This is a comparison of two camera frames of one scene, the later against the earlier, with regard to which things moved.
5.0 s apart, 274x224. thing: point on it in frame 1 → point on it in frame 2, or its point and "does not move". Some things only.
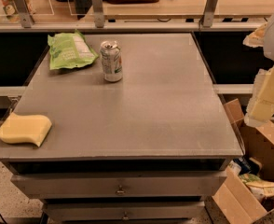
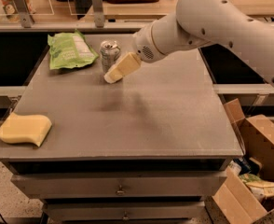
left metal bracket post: x=23 y=7 does not move
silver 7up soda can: x=111 y=54 does not move
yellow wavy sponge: x=28 y=128 does not move
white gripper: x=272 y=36 → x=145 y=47
